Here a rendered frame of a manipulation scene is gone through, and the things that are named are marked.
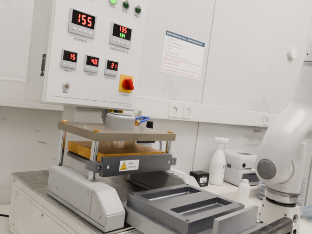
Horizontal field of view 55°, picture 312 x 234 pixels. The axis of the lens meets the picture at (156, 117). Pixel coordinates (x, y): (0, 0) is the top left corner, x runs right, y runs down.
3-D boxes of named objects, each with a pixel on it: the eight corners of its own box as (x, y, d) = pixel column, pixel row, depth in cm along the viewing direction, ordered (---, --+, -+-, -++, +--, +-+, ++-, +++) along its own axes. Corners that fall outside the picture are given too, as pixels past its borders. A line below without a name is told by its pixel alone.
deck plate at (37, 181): (10, 175, 89) (11, 172, 89) (106, 167, 114) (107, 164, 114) (99, 239, 57) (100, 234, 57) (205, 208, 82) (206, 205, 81)
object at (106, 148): (66, 155, 81) (70, 120, 80) (128, 152, 97) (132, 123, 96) (103, 171, 69) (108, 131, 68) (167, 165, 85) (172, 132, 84)
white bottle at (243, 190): (247, 213, 133) (252, 181, 132) (236, 211, 134) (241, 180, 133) (245, 209, 138) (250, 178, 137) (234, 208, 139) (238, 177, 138)
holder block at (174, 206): (126, 204, 63) (127, 193, 63) (185, 192, 77) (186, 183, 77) (186, 237, 52) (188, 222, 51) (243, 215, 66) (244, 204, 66)
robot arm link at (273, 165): (327, 60, 62) (277, 193, 67) (347, 73, 73) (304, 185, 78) (285, 53, 68) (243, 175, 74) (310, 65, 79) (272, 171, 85)
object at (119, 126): (43, 150, 83) (48, 104, 83) (128, 147, 105) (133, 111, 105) (92, 172, 66) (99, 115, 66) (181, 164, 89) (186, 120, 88)
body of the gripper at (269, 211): (308, 202, 76) (301, 245, 76) (273, 189, 84) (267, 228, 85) (289, 204, 72) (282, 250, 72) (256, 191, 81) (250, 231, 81)
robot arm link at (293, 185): (290, 196, 72) (305, 191, 78) (299, 141, 71) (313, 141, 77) (258, 185, 78) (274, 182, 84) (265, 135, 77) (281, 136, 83)
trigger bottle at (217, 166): (209, 184, 157) (215, 137, 156) (206, 180, 165) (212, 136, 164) (225, 186, 157) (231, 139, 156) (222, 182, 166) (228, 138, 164)
